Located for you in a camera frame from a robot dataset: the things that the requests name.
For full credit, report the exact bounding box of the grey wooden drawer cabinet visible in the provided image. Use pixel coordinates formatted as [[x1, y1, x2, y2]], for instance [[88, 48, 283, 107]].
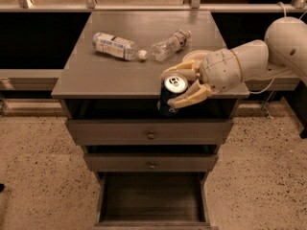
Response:
[[51, 10, 250, 230]]

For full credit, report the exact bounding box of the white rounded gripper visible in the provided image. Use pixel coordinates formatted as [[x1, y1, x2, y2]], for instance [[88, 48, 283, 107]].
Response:
[[160, 49, 243, 108]]

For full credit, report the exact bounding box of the grey top drawer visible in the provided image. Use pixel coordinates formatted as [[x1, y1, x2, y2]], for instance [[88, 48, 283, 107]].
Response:
[[66, 120, 233, 146]]

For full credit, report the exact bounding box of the white paper bowl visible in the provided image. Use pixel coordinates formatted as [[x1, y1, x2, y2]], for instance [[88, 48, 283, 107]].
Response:
[[182, 50, 210, 61]]

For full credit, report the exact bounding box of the dark blue pepsi can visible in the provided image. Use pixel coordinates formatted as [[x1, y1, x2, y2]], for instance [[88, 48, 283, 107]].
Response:
[[157, 74, 188, 116]]

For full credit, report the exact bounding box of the grey open bottom drawer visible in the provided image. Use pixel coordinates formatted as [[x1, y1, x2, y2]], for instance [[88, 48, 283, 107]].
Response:
[[91, 172, 219, 230]]

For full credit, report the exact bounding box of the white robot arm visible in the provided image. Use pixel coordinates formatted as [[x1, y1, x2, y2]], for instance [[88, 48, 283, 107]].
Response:
[[161, 16, 307, 109]]

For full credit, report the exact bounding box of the metal railing frame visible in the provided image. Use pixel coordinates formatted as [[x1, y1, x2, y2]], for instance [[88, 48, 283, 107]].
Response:
[[0, 0, 307, 93]]

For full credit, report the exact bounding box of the white cable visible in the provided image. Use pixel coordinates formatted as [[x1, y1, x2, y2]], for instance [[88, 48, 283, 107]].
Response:
[[248, 1, 307, 96]]

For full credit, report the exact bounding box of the clear crushed water bottle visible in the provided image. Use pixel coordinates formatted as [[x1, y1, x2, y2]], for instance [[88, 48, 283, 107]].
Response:
[[151, 30, 192, 62]]

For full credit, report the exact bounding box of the labelled water bottle white cap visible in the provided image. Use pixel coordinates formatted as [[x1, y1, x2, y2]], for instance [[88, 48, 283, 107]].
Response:
[[92, 33, 148, 61]]

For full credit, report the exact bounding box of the brass top drawer knob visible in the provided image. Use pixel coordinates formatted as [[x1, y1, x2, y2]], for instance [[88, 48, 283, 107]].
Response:
[[147, 130, 155, 140]]

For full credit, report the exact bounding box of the grey middle drawer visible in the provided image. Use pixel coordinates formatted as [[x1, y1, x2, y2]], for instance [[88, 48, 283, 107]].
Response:
[[84, 153, 218, 173]]

